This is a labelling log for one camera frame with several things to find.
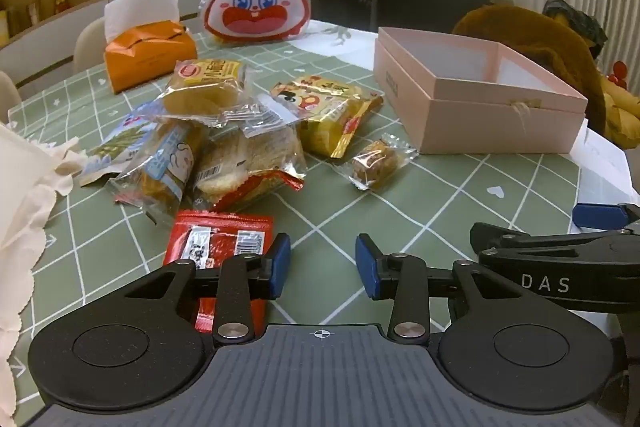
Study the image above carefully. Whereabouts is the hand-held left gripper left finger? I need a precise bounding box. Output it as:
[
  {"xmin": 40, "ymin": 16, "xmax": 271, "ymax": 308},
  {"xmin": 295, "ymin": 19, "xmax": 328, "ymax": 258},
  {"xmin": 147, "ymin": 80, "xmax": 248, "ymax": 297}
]
[{"xmin": 121, "ymin": 233, "xmax": 292, "ymax": 344}]

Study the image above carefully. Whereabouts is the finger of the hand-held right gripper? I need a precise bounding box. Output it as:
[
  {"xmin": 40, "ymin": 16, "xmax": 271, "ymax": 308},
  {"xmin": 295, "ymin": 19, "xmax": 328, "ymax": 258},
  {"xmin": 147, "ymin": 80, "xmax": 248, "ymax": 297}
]
[
  {"xmin": 470, "ymin": 222, "xmax": 640, "ymax": 254},
  {"xmin": 572, "ymin": 202, "xmax": 640, "ymax": 231}
]

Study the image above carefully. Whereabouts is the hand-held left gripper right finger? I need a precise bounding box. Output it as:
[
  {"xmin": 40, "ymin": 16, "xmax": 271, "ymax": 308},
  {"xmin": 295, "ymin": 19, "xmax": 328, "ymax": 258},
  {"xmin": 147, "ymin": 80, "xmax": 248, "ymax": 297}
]
[{"xmin": 355, "ymin": 233, "xmax": 522, "ymax": 344}]

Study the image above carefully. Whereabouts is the red snack packet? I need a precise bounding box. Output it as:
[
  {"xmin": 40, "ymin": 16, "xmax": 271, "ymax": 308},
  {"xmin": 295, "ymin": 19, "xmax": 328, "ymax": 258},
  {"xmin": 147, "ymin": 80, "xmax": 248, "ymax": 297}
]
[{"xmin": 163, "ymin": 209, "xmax": 275, "ymax": 334}]

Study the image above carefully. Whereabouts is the pink cardboard box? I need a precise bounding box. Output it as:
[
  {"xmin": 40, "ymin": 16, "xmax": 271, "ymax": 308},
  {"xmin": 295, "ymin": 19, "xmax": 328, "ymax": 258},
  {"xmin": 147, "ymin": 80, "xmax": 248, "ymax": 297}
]
[{"xmin": 374, "ymin": 26, "xmax": 589, "ymax": 156}]

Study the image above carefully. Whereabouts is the blue cartoon bread packet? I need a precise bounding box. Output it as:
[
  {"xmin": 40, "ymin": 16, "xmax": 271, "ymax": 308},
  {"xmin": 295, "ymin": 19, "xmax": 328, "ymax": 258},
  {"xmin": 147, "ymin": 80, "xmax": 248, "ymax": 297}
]
[{"xmin": 106, "ymin": 119, "xmax": 207, "ymax": 229}]

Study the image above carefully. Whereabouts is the large yellow snack packet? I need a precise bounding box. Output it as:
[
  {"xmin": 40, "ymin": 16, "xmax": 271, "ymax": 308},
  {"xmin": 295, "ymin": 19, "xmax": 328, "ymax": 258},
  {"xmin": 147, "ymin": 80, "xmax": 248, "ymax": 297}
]
[{"xmin": 269, "ymin": 75, "xmax": 385, "ymax": 158}]

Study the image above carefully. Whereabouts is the bread packet with red label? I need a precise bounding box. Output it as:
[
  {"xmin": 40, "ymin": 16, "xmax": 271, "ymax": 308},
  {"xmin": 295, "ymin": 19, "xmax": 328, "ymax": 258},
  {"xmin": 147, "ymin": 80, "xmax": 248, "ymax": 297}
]
[{"xmin": 159, "ymin": 58, "xmax": 282, "ymax": 128}]

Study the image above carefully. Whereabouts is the green checked tablecloth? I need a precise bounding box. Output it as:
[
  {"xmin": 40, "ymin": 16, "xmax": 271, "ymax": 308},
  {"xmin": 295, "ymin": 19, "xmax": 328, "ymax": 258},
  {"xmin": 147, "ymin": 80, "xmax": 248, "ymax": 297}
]
[{"xmin": 0, "ymin": 19, "xmax": 640, "ymax": 427}]

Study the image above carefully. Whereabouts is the small clear-wrapped pastry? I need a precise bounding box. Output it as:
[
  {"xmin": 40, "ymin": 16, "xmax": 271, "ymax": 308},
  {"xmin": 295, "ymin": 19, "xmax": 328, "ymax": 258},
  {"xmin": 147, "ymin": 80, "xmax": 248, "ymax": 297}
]
[{"xmin": 344, "ymin": 132, "xmax": 419, "ymax": 192}]

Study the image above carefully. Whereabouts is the yellow plush toy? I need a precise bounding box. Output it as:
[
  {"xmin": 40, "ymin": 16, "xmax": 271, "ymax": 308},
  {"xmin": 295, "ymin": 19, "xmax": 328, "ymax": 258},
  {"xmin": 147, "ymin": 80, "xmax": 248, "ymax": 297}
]
[{"xmin": 601, "ymin": 60, "xmax": 640, "ymax": 151}]

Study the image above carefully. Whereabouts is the clear cake packet red edge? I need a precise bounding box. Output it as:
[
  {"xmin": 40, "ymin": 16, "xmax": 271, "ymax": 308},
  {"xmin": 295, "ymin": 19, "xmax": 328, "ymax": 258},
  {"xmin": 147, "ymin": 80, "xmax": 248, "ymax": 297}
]
[{"xmin": 192, "ymin": 126, "xmax": 308, "ymax": 214}]

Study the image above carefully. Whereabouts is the dark green plush hat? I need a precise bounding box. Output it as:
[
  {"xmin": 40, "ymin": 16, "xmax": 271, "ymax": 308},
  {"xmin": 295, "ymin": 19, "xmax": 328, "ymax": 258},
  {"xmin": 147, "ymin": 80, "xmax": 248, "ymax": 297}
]
[{"xmin": 542, "ymin": 0, "xmax": 609, "ymax": 58}]

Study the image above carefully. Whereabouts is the brown plush toy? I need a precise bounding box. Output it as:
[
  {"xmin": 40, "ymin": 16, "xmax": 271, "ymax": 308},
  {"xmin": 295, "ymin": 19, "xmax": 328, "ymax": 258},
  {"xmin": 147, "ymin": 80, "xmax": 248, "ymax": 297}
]
[{"xmin": 452, "ymin": 4, "xmax": 609, "ymax": 138}]

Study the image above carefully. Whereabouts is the blue white snack packet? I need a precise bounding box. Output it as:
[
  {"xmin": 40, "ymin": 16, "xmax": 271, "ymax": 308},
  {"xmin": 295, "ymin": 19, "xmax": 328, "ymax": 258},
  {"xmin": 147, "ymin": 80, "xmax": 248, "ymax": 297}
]
[{"xmin": 79, "ymin": 103, "xmax": 167, "ymax": 186}]

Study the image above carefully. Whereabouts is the orange tissue box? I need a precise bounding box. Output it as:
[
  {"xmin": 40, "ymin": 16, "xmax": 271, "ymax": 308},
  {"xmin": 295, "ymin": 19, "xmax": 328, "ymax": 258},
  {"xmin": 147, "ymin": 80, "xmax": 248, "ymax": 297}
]
[{"xmin": 103, "ymin": 20, "xmax": 199, "ymax": 94}]

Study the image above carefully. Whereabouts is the cream scalloped cloth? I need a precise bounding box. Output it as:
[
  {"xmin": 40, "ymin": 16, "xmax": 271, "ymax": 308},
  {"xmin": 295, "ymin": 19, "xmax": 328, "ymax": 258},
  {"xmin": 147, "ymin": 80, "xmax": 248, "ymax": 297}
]
[{"xmin": 0, "ymin": 121, "xmax": 89, "ymax": 427}]

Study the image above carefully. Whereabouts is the white tissue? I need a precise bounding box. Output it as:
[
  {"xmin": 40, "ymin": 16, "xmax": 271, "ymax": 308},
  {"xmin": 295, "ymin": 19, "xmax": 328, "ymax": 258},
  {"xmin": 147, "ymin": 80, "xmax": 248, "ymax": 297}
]
[{"xmin": 103, "ymin": 0, "xmax": 180, "ymax": 44}]

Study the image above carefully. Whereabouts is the white chair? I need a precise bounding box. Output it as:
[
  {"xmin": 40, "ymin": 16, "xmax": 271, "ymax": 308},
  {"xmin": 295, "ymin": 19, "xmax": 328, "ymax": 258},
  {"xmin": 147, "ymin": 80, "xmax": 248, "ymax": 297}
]
[
  {"xmin": 73, "ymin": 16, "xmax": 109, "ymax": 74},
  {"xmin": 0, "ymin": 71, "xmax": 24, "ymax": 108}
]

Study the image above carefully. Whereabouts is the row of books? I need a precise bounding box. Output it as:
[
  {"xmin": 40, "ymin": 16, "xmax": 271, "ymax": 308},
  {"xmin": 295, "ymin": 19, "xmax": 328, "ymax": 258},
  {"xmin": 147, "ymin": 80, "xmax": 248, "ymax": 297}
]
[{"xmin": 0, "ymin": 0, "xmax": 44, "ymax": 40}]

